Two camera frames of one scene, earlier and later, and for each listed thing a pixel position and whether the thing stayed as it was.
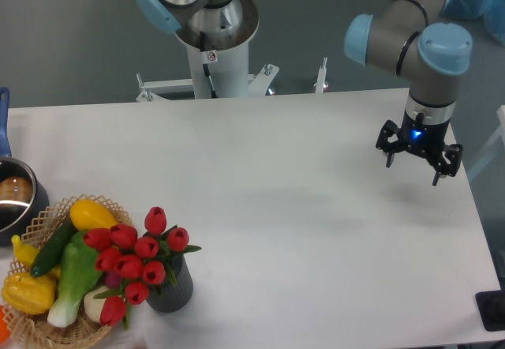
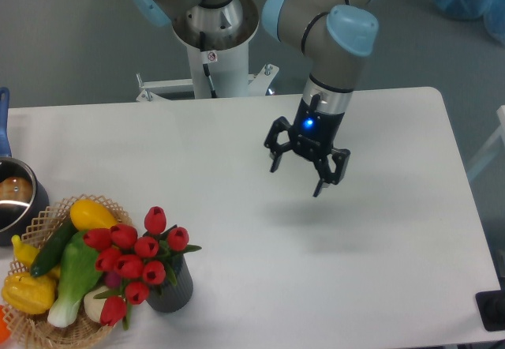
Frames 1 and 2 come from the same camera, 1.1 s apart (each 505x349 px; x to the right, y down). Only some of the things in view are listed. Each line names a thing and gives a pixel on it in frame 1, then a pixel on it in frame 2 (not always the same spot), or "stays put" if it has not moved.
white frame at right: x=497 y=138 stays put
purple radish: x=113 y=279 stays put
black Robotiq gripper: x=427 y=139 to x=314 y=135
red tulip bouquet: x=132 y=266 stays put
